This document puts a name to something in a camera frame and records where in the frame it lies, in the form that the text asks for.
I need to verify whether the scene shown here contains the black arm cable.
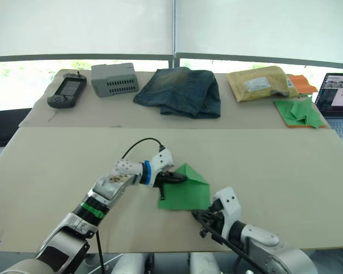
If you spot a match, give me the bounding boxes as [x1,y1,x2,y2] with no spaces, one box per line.
[193,212,265,274]
[94,138,166,274]

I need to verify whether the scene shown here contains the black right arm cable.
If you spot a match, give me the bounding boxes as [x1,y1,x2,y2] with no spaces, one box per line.
[193,212,265,274]

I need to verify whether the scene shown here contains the gray open laptop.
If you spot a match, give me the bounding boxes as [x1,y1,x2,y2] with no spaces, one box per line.
[314,72,343,157]

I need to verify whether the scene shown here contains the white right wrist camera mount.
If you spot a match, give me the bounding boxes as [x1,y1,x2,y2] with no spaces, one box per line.
[210,187,243,239]

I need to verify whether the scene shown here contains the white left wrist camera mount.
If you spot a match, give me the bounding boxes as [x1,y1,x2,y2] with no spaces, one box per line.
[148,147,176,188]

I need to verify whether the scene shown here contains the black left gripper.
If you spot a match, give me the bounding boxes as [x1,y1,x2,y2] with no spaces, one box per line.
[153,170,188,200]

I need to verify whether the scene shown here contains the black handheld game console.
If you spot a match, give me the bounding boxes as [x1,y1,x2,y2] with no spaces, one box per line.
[46,71,88,110]

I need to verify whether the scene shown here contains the black chair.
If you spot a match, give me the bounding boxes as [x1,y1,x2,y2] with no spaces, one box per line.
[0,107,34,171]

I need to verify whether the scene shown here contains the silver vertical metal pole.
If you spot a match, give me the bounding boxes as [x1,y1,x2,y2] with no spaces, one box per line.
[170,0,178,69]

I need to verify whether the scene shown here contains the crumpled green folded paper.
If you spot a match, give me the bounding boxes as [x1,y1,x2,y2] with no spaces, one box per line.
[290,96,314,122]

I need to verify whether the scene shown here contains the green paper sheet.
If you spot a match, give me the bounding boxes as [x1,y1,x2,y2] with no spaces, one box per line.
[157,162,211,212]

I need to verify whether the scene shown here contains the folded blue denim jeans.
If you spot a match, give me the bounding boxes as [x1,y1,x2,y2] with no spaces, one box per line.
[132,66,222,119]

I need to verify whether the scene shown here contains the gray vented plastic box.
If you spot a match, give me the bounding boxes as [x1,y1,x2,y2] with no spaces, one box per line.
[90,62,140,99]

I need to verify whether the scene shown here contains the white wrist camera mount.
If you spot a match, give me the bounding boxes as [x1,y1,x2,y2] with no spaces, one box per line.
[210,187,243,239]
[148,147,176,188]

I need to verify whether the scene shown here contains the yellow padded mailing envelope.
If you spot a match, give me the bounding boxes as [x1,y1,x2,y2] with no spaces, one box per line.
[226,66,300,103]

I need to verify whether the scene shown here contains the stack of green paper sheets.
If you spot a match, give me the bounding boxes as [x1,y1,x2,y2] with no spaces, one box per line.
[273,98,328,129]

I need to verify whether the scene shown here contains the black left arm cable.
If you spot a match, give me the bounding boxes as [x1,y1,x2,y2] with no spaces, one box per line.
[94,138,166,274]

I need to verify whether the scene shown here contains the white roller blind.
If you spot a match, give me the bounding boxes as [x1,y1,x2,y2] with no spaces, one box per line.
[0,0,173,59]
[176,0,343,66]

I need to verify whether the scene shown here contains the orange paper sheet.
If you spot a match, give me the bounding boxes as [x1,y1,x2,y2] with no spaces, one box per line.
[288,74,319,95]

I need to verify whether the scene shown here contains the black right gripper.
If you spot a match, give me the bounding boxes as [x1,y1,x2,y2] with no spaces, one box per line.
[192,199,227,239]

